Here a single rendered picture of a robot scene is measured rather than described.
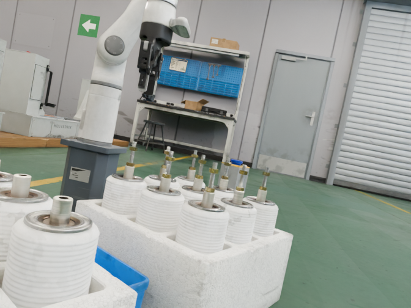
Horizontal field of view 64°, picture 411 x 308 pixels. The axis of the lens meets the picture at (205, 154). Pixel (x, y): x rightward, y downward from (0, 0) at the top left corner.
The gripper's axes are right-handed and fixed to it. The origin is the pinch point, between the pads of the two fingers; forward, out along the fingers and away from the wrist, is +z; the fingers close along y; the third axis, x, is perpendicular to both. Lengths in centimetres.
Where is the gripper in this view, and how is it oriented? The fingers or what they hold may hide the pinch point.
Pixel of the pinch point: (146, 87)
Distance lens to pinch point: 80.1
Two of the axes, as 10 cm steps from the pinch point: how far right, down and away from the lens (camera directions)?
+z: -2.0, 9.8, 0.5
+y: -0.5, 0.4, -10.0
